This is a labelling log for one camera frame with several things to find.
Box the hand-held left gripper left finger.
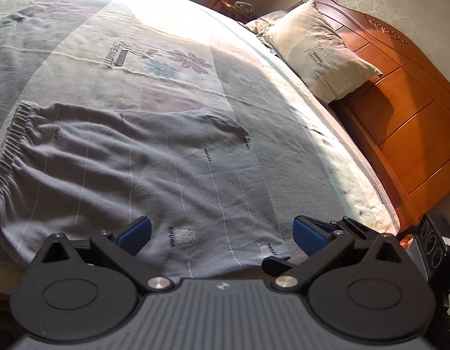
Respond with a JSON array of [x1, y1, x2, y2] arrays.
[[43, 216, 175, 294]]

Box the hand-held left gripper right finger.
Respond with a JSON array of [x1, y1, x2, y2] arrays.
[[272, 217, 408, 294]]

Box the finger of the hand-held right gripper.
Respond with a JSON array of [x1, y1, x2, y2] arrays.
[[305, 216, 382, 242], [261, 256, 298, 272]]

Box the grey pants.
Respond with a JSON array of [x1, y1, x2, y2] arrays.
[[0, 101, 291, 279]]

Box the wooden headboard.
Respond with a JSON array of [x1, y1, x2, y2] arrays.
[[285, 0, 450, 232]]

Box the bed with patterned sheet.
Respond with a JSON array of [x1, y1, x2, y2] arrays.
[[0, 0, 401, 285]]

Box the large beige pillow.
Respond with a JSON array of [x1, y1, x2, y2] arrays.
[[262, 1, 383, 103]]

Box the flat beige pillow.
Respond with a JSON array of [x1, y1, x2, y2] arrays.
[[245, 10, 288, 35]]

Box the wooden nightstand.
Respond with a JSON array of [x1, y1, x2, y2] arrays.
[[215, 0, 255, 20]]

